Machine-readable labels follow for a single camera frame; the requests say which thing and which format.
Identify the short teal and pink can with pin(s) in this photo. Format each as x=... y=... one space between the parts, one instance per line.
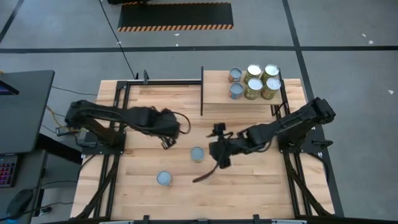
x=236 y=89

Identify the laptop screen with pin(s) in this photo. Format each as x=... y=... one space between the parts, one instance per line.
x=6 y=88

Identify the backlit keyboard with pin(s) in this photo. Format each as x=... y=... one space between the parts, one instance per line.
x=7 y=171

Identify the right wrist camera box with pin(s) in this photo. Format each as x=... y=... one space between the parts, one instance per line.
x=220 y=128

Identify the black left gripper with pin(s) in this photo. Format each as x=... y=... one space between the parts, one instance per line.
x=168 y=143

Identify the black computer mouse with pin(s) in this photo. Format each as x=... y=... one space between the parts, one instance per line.
x=19 y=203

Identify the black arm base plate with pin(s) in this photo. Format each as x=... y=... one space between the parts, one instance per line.
x=118 y=151
x=314 y=144

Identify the wooden shelf board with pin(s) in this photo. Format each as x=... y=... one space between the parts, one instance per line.
x=214 y=90

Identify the black hazard-striped floor mat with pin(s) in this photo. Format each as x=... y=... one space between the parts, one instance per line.
x=175 y=14

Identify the pink mixed fruit can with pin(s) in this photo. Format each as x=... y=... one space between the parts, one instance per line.
x=163 y=178

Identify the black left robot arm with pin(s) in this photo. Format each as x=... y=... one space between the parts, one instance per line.
x=136 y=116

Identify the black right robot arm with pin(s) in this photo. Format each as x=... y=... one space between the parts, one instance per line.
x=280 y=127

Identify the tall green pears can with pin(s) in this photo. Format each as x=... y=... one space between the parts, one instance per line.
x=255 y=84
x=254 y=71

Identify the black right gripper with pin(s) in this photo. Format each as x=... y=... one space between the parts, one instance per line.
x=222 y=151

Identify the short silver-lidded can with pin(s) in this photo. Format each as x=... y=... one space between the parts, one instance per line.
x=197 y=154

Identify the dark grey keyboard desk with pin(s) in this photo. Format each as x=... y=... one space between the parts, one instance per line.
x=29 y=174

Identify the black desk top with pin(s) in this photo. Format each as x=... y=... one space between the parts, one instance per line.
x=28 y=118

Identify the short orange and green can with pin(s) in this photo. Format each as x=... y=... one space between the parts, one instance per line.
x=235 y=74

